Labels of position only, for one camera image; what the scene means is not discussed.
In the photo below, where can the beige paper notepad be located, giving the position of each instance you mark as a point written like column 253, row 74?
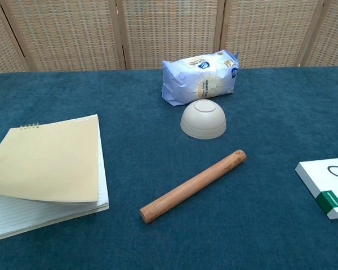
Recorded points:
column 45, row 157

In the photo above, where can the beige upturned bowl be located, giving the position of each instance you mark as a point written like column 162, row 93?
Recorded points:
column 202, row 123

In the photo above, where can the wooden rolling pin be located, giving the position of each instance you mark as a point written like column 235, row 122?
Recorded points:
column 191, row 187

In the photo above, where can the blue white flour bag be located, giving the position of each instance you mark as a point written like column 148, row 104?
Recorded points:
column 197, row 81

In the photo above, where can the teal table cloth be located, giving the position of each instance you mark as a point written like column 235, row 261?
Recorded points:
column 73, row 90

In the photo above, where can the woven wood folding screen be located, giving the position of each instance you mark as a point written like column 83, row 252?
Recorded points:
column 169, row 28

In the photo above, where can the white USB hub box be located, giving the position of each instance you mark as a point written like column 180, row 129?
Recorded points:
column 321, row 182

